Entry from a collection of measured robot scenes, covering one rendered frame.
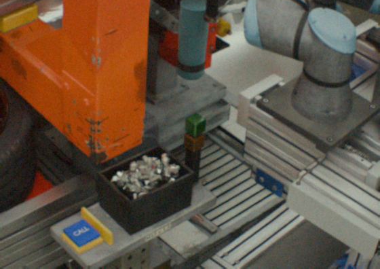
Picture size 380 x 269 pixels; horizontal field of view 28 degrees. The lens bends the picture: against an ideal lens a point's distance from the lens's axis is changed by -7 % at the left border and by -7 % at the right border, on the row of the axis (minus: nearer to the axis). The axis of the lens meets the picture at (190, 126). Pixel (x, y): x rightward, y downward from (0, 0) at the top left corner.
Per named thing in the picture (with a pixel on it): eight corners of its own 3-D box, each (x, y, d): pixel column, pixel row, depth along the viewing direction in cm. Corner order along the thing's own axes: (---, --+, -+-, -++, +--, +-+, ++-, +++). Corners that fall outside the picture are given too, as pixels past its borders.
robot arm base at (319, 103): (362, 106, 184) (368, 71, 178) (328, 131, 175) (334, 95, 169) (315, 77, 192) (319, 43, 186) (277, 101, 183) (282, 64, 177)
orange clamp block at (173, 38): (167, 19, 255) (162, 43, 260) (184, 28, 251) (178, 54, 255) (183, 16, 260) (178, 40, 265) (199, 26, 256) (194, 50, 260)
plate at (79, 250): (84, 224, 199) (84, 221, 198) (103, 242, 194) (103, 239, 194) (60, 236, 194) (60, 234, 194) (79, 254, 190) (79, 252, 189)
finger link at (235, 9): (226, 30, 215) (252, 22, 220) (227, 11, 212) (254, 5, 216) (219, 24, 218) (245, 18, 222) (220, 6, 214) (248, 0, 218)
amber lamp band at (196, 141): (194, 139, 210) (195, 127, 208) (204, 147, 208) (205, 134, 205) (182, 145, 208) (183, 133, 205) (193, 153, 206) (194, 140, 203)
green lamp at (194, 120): (195, 123, 207) (196, 111, 205) (205, 131, 205) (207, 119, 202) (183, 130, 205) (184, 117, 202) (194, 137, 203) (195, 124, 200)
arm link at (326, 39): (344, 89, 171) (352, 37, 163) (289, 70, 175) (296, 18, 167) (356, 64, 180) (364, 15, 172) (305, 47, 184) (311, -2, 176)
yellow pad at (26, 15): (18, 4, 243) (18, -9, 240) (39, 19, 235) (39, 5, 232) (-16, 18, 235) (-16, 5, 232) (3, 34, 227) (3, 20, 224)
